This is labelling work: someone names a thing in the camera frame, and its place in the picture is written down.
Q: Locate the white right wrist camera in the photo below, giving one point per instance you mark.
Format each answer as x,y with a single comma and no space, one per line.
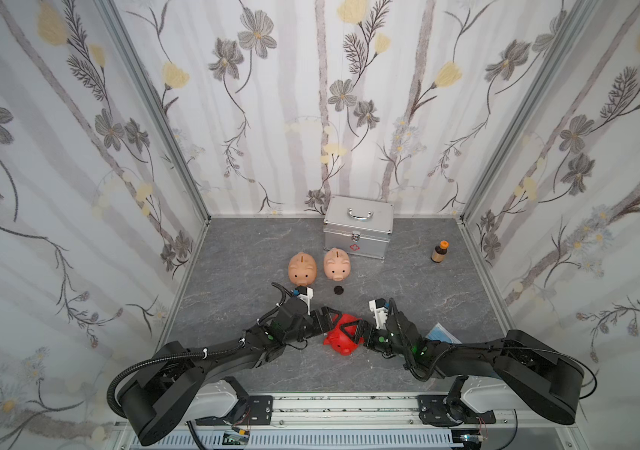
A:
380,310

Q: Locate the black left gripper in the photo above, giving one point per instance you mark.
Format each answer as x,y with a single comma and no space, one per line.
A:
315,321

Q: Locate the silver aluminium first aid case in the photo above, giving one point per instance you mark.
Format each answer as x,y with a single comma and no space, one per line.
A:
359,227

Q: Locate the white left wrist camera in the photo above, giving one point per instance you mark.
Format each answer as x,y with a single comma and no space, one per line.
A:
305,294

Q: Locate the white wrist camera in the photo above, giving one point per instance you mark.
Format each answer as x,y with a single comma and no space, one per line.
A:
305,294
380,310

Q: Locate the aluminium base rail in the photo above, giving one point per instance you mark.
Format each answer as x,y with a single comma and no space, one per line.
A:
370,421

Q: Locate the blue face mask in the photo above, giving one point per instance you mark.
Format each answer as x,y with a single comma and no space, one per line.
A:
439,333

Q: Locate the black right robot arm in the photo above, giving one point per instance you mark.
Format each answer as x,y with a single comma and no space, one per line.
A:
547,381

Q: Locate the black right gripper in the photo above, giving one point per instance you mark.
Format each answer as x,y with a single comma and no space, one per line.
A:
371,332

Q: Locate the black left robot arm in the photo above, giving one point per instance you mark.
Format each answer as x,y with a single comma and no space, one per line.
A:
155,394

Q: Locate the red piggy bank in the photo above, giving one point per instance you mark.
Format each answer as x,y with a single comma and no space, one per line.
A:
343,339

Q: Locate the small brown orange-capped bottle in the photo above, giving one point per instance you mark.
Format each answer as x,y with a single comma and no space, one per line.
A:
440,252

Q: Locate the pink piggy bank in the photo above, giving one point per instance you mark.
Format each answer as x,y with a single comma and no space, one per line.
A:
302,269
337,265

